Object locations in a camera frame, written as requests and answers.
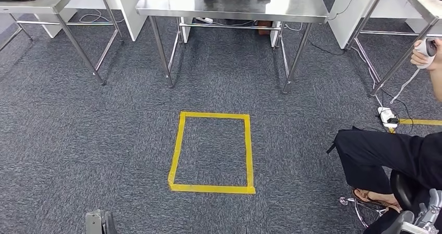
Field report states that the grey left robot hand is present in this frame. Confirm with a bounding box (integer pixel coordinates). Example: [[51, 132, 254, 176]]
[[103, 212, 118, 234]]

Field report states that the person's right hand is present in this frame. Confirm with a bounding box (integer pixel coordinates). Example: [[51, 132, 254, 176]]
[[410, 38, 442, 71]]

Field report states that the white handheld controller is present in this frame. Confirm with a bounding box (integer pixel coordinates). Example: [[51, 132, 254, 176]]
[[390, 38, 438, 105]]

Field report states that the steel workbench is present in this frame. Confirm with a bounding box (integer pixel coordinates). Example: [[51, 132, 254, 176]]
[[135, 0, 330, 94]]

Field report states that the person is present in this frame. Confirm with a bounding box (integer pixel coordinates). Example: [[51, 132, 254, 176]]
[[326, 39, 442, 234]]

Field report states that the black swivel stool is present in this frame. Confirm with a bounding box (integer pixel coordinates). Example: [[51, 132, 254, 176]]
[[339, 170, 420, 229]]

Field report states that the thin black cable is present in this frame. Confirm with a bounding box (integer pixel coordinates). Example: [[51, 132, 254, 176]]
[[327, 0, 361, 21]]

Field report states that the black floor cable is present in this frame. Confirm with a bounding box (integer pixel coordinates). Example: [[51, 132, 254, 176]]
[[308, 41, 347, 57]]

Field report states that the white floor cable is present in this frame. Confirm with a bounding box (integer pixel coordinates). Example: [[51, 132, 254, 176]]
[[78, 9, 125, 23]]

